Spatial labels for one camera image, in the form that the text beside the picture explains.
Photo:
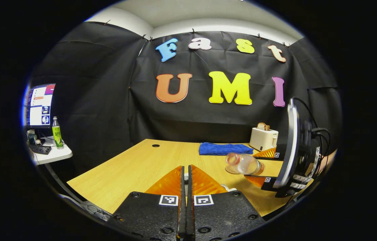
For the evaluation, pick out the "white toaster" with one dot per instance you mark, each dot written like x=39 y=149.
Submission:
x=262 y=139

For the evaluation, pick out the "blue towel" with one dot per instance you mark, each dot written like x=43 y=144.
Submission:
x=225 y=149

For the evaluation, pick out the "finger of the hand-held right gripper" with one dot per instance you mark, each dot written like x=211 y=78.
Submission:
x=279 y=153
x=270 y=183

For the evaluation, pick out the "computer monitor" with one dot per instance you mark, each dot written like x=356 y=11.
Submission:
x=40 y=107

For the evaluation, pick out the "bread slice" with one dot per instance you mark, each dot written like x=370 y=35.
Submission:
x=262 y=127

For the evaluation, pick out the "black keyboard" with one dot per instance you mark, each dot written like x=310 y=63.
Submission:
x=40 y=149

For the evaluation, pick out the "white side table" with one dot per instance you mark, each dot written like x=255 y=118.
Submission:
x=56 y=155

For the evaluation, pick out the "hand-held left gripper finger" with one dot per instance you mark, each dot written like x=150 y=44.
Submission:
x=190 y=207
x=182 y=207

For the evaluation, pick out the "clear plastic water bottle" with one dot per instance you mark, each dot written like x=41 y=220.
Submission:
x=245 y=163

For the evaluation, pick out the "black backdrop cloth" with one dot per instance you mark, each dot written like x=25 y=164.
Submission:
x=108 y=90

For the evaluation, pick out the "green drink bottle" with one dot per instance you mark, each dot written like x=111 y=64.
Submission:
x=57 y=135

